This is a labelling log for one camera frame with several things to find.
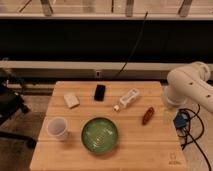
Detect white plastic bottle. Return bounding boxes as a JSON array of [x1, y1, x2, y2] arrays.
[[113, 88, 140, 112]]

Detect green ceramic bowl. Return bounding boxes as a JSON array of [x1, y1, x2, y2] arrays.
[[81, 117, 118, 155]]

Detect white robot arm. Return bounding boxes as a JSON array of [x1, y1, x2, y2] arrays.
[[162, 62, 213, 114]]

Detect black rectangular phone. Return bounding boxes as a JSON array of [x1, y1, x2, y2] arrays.
[[94, 85, 106, 101]]

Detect white rectangular block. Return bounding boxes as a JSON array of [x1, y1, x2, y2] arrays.
[[64, 93, 80, 108]]

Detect red brown oblong object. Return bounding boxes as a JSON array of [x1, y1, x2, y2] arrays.
[[142, 107, 154, 125]]

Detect translucent plastic cup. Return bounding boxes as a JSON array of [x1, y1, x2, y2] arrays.
[[46, 117, 69, 141]]

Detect blue box on floor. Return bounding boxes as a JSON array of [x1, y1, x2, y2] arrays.
[[173, 114, 186, 129]]

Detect black chair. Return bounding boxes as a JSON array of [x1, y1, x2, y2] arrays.
[[0, 82, 36, 149]]

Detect black hanging cable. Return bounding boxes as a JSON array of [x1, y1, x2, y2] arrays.
[[114, 10, 150, 80]]

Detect black floor cables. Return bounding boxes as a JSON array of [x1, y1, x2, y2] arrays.
[[178, 103, 213, 171]]

